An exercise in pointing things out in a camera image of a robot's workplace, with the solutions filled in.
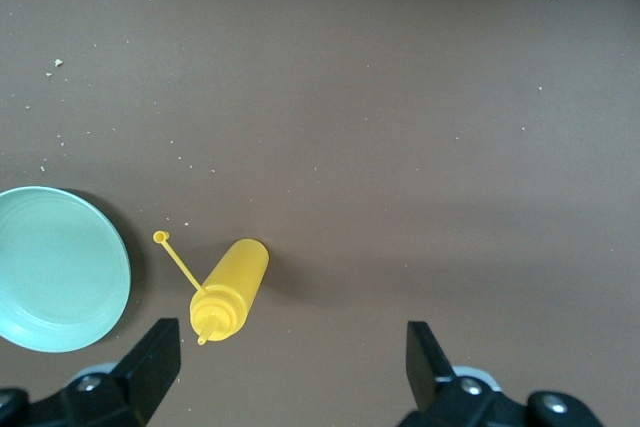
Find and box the yellow mustard squeeze bottle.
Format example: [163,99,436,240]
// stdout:
[152,230,271,346]

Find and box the pale green plate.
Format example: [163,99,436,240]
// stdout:
[0,186,133,354]

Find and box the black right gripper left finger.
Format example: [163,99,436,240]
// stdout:
[0,317,182,427]

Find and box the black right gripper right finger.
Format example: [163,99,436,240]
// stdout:
[402,320,601,427]

